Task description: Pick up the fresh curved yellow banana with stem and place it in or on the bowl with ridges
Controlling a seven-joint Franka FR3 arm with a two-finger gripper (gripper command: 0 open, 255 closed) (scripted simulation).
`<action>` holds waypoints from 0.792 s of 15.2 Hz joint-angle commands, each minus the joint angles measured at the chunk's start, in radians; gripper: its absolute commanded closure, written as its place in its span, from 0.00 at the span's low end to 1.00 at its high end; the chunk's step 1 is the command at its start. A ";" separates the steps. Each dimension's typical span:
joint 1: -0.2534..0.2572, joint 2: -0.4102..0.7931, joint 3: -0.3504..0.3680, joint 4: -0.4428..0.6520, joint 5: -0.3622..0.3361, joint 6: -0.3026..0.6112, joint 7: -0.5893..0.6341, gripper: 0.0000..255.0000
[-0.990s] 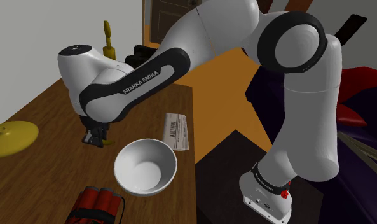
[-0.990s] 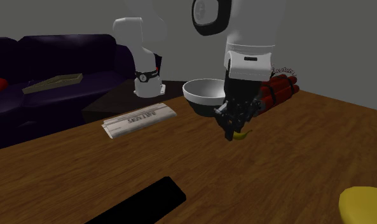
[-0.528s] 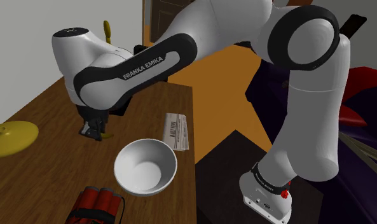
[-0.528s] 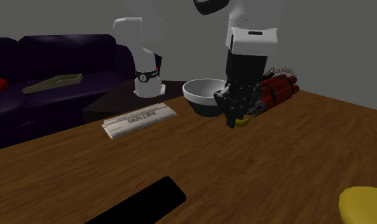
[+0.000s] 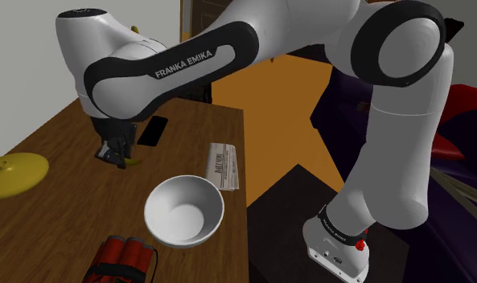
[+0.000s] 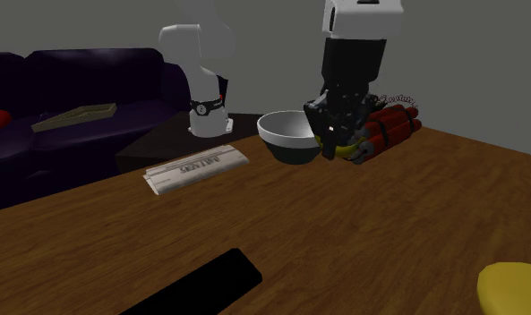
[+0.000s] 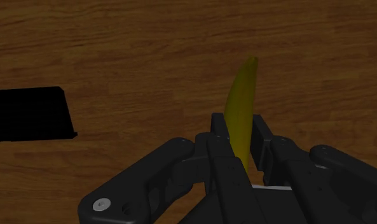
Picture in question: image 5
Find black phone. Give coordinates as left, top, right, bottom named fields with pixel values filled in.
left=137, top=115, right=169, bottom=148

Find white bowl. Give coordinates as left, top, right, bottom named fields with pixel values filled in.
left=143, top=174, right=226, bottom=249

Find brown wooden table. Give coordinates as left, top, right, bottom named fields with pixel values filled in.
left=0, top=97, right=250, bottom=283

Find yellow pot lid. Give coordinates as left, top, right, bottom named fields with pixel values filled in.
left=0, top=151, right=50, bottom=200

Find folded newspaper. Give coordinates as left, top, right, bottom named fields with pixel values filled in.
left=204, top=142, right=240, bottom=192

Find red dynamite bundle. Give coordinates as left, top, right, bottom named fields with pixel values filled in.
left=80, top=235, right=159, bottom=283

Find brown door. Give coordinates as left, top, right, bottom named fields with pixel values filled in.
left=180, top=0, right=236, bottom=43

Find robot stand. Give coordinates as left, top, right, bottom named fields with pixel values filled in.
left=246, top=163, right=410, bottom=283

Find dark purple sofa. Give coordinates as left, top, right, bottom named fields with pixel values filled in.
left=310, top=66, right=477, bottom=283

